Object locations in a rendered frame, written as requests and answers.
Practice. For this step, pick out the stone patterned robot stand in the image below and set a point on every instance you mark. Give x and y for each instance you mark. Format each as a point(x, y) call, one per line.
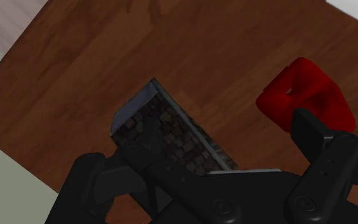
point(172, 133)

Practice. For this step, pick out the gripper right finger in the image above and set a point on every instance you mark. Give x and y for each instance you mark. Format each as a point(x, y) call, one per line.
point(327, 167)

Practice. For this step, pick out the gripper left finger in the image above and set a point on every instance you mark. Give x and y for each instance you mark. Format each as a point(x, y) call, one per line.
point(169, 173)

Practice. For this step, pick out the red rounded square object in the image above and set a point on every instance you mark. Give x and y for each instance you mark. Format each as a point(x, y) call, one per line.
point(302, 80)

